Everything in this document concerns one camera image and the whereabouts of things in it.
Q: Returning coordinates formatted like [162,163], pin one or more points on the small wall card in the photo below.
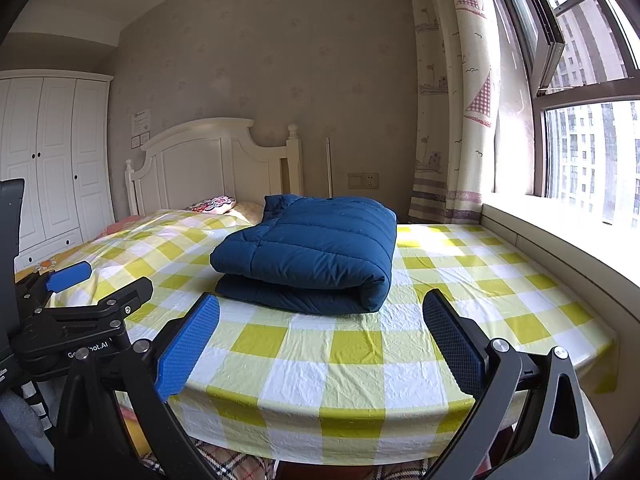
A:
[141,140]

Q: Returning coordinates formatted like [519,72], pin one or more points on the patterned pillow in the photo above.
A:
[212,204]

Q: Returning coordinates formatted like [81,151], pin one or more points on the white wardrobe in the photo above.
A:
[55,160]

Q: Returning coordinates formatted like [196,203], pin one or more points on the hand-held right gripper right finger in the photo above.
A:
[455,335]

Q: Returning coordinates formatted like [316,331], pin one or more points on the window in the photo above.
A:
[590,160]

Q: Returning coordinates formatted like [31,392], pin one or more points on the peach pillow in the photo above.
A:
[247,211]

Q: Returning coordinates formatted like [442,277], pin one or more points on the yellow white checked cloth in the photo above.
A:
[350,350]

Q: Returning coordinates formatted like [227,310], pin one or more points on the white wall notice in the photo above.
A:
[141,121]

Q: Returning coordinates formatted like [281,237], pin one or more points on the person's left forearm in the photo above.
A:
[20,415]

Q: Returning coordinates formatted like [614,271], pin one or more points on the printed cream curtain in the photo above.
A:
[450,110]

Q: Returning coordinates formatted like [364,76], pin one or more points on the white wooden headboard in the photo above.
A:
[200,165]

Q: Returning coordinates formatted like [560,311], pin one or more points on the blue quilted jacket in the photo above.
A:
[310,255]

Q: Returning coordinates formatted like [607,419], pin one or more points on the thin pale pole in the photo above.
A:
[329,167]

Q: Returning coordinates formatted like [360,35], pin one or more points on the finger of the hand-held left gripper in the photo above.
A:
[125,295]
[70,275]

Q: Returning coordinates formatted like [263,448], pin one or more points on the beige window sill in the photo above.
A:
[575,260]

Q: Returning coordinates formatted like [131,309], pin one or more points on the wall socket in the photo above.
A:
[363,180]

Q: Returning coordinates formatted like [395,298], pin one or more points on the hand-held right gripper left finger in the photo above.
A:
[187,345]

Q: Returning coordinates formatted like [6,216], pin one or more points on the pink quilt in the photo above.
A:
[117,225]

